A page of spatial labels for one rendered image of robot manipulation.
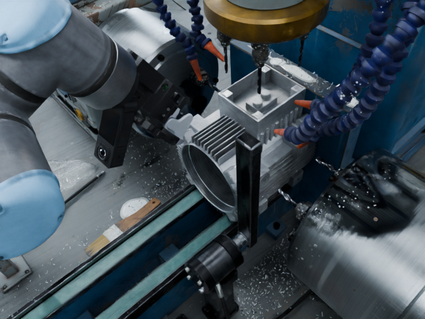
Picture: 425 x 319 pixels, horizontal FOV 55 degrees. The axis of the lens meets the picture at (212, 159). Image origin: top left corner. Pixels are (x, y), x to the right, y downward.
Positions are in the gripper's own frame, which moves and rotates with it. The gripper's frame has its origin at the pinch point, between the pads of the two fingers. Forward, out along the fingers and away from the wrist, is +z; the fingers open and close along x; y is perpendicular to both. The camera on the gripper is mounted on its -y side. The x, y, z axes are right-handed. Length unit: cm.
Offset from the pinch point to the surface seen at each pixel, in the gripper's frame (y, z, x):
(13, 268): -44.1, 4.7, 16.9
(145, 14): 16.3, 0.8, 27.5
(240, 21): 18.5, -17.5, -9.4
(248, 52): 21.8, 5.9, 3.5
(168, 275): -20.3, 7.8, -11.6
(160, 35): 14.2, -0.8, 18.5
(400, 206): 12.6, -1.6, -36.0
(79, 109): -11.4, 14.4, 42.0
